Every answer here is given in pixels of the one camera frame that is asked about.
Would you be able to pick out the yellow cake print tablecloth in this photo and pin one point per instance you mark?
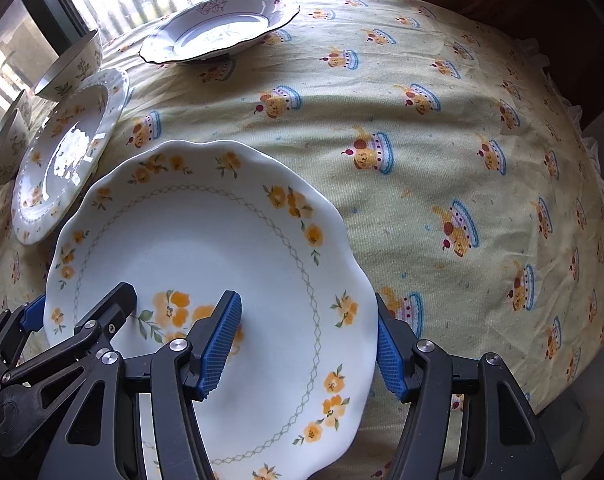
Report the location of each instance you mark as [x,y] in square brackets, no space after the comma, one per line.
[472,201]

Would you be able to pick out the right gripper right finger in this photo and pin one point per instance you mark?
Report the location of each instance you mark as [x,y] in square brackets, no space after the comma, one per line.
[467,419]

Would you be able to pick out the green floral bowl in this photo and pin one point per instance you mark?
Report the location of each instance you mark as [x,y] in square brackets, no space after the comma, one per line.
[73,66]
[14,131]

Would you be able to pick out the red pattern scalloped plate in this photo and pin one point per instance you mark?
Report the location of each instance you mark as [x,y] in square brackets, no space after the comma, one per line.
[213,28]

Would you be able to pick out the large orange floral plate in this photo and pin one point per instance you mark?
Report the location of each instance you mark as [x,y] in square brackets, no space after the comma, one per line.
[183,223]

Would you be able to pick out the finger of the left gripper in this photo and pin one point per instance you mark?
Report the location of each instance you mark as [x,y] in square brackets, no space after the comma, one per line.
[52,379]
[16,327]

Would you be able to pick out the beaded rim floral plate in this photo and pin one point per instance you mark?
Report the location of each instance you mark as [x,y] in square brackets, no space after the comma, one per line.
[64,153]

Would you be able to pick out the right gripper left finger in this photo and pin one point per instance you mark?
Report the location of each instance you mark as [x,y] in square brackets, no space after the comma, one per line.
[183,372]

